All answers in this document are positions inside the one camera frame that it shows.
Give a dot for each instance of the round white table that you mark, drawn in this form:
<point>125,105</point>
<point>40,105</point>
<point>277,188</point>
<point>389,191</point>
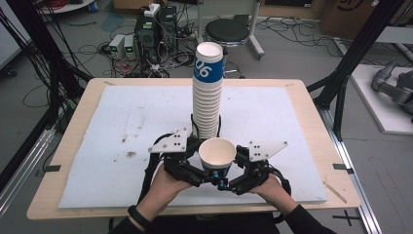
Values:
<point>69,7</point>

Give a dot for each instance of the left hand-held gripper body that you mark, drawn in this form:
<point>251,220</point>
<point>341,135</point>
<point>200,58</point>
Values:
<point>172,143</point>

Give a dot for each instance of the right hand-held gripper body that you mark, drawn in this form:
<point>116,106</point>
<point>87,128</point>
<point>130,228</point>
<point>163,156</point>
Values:
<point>263,149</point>

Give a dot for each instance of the black round stool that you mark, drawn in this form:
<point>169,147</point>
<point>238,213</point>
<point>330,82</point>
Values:
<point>255,32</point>
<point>227,31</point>

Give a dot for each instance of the person's right hand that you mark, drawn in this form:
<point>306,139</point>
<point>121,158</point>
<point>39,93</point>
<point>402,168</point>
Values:
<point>276,193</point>

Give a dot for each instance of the white foam mat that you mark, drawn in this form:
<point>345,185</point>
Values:
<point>259,113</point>

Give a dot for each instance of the aluminium rail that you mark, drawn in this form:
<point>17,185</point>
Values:
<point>22,169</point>
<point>354,182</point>

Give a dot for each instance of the black frame post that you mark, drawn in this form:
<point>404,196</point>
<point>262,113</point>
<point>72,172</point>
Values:
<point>354,52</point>

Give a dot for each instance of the stack of ribbed paper cups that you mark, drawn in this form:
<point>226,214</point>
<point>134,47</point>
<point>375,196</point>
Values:
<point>207,104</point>

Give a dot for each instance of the white power strip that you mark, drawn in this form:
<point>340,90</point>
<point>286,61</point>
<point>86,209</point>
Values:
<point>152,9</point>

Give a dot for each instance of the large cardboard box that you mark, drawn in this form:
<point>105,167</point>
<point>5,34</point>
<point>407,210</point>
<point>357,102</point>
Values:
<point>350,16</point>

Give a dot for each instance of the grey power supply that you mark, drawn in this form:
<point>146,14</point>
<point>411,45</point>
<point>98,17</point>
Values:
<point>117,45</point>
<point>130,47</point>

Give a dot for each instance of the person's left hand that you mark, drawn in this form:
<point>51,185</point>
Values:
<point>162,191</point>

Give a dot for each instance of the blue white paper cup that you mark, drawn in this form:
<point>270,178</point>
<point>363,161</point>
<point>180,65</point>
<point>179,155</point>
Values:
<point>217,152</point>

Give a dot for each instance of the black computer tower green label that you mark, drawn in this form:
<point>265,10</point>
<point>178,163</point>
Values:
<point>147,35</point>

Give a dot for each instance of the white platform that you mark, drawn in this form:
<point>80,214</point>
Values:
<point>373,110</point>

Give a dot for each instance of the black wristband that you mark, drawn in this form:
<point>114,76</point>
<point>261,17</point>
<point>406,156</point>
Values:
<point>138,216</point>

